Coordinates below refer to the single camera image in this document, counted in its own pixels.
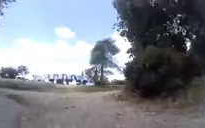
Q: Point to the blue and white structure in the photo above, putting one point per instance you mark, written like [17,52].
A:
[66,79]

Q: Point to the pale dirt path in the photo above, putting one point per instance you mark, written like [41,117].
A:
[73,110]

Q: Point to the distant trees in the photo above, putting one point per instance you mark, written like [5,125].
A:
[10,72]

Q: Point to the large dark bush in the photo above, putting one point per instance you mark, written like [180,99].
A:
[160,71]

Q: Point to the lone leaning tree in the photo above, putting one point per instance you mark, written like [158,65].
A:
[102,56]

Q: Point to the large dark tree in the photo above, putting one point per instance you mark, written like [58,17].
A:
[163,23]

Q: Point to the dry grass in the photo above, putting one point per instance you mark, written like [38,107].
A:
[23,85]

